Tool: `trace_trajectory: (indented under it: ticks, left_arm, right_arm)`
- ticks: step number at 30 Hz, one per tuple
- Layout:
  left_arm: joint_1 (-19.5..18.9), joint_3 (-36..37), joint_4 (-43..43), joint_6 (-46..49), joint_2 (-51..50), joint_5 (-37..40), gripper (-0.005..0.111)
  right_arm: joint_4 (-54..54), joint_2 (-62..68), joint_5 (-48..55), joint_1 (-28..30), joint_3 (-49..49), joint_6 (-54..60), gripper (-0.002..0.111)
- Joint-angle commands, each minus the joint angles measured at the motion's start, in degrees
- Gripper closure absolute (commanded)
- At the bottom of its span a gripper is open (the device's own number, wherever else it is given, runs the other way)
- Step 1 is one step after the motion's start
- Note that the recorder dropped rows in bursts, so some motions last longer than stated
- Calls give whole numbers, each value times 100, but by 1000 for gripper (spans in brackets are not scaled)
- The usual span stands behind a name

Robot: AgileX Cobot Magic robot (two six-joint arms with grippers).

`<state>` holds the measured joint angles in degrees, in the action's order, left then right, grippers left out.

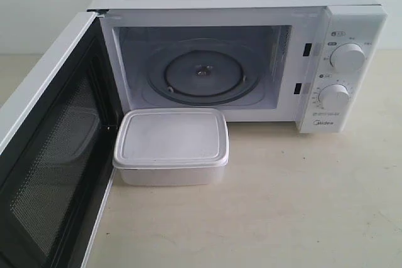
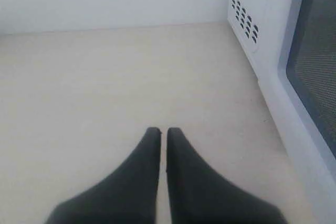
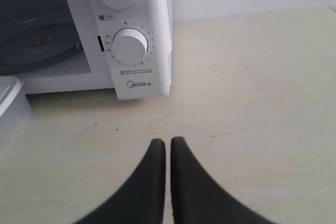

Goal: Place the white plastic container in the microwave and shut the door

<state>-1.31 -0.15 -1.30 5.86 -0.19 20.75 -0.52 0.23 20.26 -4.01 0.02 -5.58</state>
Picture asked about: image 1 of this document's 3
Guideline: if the white microwave oven body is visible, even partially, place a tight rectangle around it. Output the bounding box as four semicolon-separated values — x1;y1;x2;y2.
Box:
89;0;387;133

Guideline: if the glass microwave turntable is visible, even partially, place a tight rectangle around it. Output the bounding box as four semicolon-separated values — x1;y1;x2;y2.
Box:
146;38;263;106

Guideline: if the white plastic lidded container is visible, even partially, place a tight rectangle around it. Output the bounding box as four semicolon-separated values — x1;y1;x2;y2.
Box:
113;107;229;186

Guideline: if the lower white control knob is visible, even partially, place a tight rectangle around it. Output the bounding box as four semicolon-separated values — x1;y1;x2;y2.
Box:
318;84;350;111

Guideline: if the white microwave door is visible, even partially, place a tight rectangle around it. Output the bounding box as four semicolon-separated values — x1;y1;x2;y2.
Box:
1;12;123;267

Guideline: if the upper white control knob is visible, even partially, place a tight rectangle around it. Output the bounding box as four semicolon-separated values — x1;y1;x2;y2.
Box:
330;43;366;73

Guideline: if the white control knob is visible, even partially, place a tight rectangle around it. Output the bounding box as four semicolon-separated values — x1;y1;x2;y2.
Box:
330;43;366;73
318;84;350;111

